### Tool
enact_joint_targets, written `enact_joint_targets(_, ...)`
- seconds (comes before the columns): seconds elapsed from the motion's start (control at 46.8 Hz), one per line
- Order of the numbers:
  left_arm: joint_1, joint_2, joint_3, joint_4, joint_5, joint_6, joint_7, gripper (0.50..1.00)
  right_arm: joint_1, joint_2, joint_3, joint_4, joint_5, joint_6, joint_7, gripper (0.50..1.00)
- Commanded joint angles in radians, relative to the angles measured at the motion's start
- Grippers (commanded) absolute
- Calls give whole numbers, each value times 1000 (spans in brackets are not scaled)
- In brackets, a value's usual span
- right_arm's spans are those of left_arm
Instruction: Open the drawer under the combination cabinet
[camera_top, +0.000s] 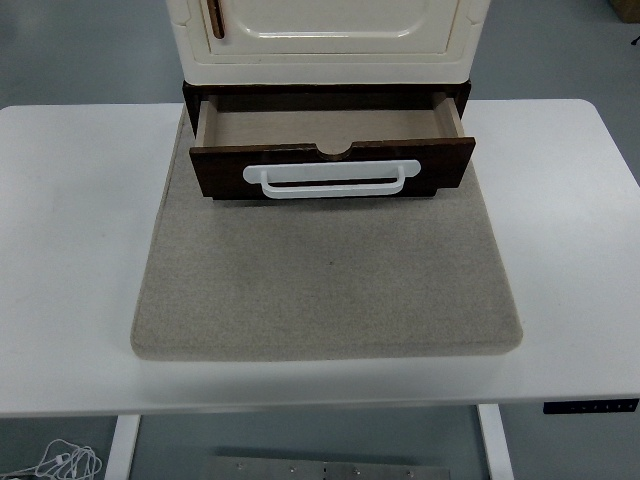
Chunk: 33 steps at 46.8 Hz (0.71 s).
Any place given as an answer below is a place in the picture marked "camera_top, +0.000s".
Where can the dark wooden drawer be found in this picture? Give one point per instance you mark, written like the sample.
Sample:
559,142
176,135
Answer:
220,172

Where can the cream plastic cabinet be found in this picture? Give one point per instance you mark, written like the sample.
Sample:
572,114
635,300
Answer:
325,67

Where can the cream cabinet door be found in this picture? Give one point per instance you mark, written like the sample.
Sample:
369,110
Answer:
325,25

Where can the beige felt mat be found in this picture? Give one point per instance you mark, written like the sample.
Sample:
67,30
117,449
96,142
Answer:
325,280

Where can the white table leg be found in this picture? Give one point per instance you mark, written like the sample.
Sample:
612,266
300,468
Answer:
496,445
122,445

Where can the black table control panel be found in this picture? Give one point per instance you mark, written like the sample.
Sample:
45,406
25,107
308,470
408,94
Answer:
590,406

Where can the cardboard box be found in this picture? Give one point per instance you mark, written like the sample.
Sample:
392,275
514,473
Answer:
627,9

